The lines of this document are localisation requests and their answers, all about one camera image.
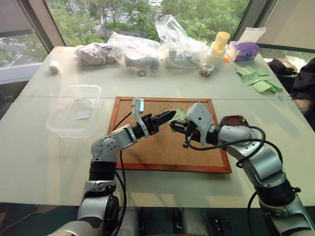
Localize clear plastic box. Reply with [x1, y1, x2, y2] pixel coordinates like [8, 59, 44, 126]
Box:
[45, 84, 103, 139]

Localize stacked pale yellow cups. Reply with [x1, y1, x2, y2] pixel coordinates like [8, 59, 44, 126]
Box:
[206, 31, 231, 65]

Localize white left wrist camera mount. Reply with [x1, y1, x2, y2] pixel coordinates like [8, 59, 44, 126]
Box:
[131, 97, 150, 137]

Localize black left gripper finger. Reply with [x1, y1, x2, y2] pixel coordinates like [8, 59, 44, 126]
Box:
[157, 113, 177, 129]
[154, 110, 178, 122]

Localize green sticky note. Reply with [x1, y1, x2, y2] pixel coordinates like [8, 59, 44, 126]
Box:
[169, 108, 187, 134]

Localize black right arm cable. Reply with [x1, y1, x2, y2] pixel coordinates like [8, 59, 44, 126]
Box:
[247, 189, 259, 231]
[182, 125, 284, 171]

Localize wood-framed cork board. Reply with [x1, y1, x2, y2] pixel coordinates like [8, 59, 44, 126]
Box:
[107, 96, 233, 175]

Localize brown round tray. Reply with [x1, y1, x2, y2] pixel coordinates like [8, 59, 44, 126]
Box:
[219, 115, 251, 129]

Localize grey rounded robot body part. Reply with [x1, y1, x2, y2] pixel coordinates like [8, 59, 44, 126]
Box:
[121, 207, 141, 236]
[176, 207, 212, 236]

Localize beige rounded robot body part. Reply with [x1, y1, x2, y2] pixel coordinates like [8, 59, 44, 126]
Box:
[52, 219, 99, 236]

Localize purple tissue box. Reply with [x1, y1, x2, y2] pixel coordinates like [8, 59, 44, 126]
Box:
[224, 40, 261, 62]

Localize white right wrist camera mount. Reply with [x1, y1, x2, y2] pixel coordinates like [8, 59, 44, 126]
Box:
[184, 102, 214, 146]

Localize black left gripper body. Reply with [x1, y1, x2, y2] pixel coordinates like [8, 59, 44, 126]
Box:
[141, 114, 160, 135]

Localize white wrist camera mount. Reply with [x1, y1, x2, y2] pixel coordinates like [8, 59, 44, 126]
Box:
[184, 102, 214, 146]
[131, 97, 150, 137]

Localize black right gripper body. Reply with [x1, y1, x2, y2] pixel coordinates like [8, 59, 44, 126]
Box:
[183, 121, 202, 144]

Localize white tissue sheet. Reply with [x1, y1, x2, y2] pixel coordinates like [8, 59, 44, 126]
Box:
[237, 26, 267, 44]

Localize black bag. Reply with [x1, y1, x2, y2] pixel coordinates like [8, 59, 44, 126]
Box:
[266, 57, 300, 82]

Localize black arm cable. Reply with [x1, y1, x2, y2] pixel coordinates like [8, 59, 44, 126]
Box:
[182, 125, 284, 171]
[247, 189, 259, 231]
[114, 110, 134, 230]

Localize small jar of coloured pins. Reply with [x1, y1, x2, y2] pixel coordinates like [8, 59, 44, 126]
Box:
[199, 62, 215, 78]

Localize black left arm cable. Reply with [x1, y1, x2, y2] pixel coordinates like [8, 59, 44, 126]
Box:
[114, 110, 134, 230]

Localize person in dark clothing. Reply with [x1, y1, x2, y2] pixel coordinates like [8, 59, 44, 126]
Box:
[289, 57, 315, 117]

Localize green paper note with writing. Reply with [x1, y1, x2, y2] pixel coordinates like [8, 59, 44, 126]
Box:
[242, 73, 262, 87]

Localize plastic bag with pink cloth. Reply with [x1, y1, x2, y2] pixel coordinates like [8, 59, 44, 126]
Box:
[74, 42, 116, 67]

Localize plastic bag with grey device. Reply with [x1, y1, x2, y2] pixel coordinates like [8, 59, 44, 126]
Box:
[106, 31, 161, 75]

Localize plastic bag with power strip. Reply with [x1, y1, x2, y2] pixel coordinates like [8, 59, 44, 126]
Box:
[154, 14, 210, 70]

